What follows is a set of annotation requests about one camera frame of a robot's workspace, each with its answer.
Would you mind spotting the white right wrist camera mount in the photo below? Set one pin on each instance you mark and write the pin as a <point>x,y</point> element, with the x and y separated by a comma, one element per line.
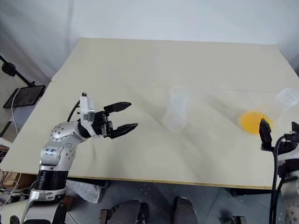
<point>290,156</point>

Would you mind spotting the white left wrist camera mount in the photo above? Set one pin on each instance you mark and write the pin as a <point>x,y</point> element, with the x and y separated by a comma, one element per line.
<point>87,109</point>

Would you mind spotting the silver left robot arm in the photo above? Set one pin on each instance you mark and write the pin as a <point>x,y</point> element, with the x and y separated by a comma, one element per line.
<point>56,151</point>

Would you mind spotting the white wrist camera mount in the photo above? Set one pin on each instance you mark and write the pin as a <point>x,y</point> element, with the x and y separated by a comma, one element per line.
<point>87,109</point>
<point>290,156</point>

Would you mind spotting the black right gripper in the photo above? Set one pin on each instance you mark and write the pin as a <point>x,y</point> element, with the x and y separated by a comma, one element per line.
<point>289,141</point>

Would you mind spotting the orange liquid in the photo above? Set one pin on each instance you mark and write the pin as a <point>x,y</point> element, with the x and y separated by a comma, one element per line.
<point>252,121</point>

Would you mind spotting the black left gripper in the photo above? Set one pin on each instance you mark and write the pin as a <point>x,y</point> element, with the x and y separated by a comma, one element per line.
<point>102,122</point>

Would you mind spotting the brown cardboard box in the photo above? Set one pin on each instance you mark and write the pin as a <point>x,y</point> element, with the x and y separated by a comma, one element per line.
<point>14,180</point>

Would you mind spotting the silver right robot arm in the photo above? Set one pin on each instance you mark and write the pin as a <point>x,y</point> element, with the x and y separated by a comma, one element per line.
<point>292,205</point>

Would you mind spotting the clear plastic measuring cup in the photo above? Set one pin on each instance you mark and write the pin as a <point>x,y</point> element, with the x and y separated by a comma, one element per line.
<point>283,105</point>

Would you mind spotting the empty clear plastic cup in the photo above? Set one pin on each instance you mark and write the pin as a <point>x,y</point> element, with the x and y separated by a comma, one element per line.
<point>176,109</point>

